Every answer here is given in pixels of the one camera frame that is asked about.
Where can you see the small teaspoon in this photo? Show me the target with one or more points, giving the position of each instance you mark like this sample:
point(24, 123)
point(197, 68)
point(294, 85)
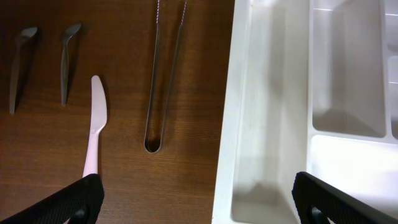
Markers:
point(64, 65)
point(22, 37)

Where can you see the long metal tongs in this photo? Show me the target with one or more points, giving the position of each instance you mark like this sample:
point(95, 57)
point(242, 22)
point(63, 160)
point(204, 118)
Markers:
point(161, 88)

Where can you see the pink plastic knife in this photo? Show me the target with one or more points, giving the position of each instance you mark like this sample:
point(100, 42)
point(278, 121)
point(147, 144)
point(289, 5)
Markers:
point(97, 123)

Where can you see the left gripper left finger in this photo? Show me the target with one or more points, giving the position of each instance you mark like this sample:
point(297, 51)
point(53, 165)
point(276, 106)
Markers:
point(80, 202)

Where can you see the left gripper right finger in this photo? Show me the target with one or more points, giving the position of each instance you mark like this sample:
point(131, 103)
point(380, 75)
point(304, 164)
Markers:
point(318, 202)

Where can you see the white plastic cutlery tray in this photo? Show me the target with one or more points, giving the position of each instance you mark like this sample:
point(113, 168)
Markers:
point(312, 86)

